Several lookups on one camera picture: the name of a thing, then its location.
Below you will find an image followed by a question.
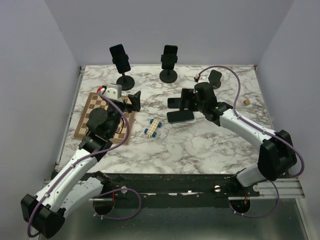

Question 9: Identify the black phone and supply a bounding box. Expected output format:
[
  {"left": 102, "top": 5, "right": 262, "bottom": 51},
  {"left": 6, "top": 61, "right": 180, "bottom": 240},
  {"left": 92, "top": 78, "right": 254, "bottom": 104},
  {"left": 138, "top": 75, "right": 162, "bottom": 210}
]
[
  {"left": 166, "top": 110, "right": 195, "bottom": 124},
  {"left": 109, "top": 44, "right": 131, "bottom": 74},
  {"left": 167, "top": 97, "right": 184, "bottom": 109}
]

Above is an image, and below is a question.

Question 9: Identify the black phone stand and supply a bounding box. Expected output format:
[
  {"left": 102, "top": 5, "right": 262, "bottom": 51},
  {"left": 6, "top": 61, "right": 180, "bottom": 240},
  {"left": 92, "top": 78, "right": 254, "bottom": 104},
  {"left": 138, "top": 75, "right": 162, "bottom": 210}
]
[
  {"left": 111, "top": 52, "right": 135, "bottom": 91},
  {"left": 159, "top": 45, "right": 178, "bottom": 84}
]

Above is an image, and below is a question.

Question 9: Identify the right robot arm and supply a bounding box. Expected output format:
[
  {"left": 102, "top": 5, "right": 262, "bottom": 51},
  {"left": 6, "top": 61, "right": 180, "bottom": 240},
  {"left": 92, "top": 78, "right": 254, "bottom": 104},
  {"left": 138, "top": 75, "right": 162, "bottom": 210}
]
[{"left": 179, "top": 82, "right": 297, "bottom": 196}]

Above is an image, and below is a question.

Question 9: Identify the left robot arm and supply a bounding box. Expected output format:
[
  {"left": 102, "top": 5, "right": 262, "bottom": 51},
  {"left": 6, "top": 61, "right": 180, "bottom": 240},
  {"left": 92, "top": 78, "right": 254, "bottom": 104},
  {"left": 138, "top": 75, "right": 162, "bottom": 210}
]
[{"left": 20, "top": 90, "right": 141, "bottom": 238}]

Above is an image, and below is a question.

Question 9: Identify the wooden chessboard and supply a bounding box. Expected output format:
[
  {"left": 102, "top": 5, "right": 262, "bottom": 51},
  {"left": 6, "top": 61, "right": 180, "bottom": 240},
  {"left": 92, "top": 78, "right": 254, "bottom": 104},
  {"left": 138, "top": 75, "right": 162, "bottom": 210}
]
[{"left": 74, "top": 92, "right": 136, "bottom": 145}]

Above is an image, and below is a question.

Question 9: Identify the toy car with blue wheels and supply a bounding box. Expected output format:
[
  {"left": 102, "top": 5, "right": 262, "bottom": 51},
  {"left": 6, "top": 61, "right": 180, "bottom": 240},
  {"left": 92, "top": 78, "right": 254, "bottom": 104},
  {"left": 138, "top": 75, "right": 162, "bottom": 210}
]
[{"left": 144, "top": 118, "right": 162, "bottom": 138}]

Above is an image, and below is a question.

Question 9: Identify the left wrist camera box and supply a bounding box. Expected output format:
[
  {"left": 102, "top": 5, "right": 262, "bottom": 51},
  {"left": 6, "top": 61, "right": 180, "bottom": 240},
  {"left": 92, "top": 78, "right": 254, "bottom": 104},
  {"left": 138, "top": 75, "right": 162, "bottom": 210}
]
[{"left": 103, "top": 83, "right": 122, "bottom": 100}]

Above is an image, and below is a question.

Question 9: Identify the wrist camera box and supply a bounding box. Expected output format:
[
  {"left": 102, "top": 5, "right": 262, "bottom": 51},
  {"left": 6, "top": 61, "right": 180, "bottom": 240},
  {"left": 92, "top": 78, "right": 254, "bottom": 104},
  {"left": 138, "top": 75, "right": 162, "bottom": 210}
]
[
  {"left": 198, "top": 75, "right": 210, "bottom": 83},
  {"left": 103, "top": 83, "right": 122, "bottom": 100}
]

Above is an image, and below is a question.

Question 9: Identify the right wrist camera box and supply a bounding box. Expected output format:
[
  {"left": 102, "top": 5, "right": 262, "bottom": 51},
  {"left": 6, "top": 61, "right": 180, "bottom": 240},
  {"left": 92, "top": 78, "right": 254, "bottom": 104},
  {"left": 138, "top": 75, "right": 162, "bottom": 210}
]
[{"left": 198, "top": 75, "right": 210, "bottom": 83}]

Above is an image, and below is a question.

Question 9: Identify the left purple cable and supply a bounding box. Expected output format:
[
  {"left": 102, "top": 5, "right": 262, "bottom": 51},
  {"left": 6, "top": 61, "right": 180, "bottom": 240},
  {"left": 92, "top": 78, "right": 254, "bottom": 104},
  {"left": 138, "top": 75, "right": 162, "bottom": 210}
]
[{"left": 26, "top": 86, "right": 142, "bottom": 238}]

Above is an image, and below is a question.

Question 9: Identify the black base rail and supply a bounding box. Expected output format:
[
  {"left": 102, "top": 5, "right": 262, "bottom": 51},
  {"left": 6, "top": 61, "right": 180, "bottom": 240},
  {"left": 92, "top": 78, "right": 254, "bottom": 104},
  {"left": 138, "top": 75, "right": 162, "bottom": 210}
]
[{"left": 51, "top": 171, "right": 293, "bottom": 208}]

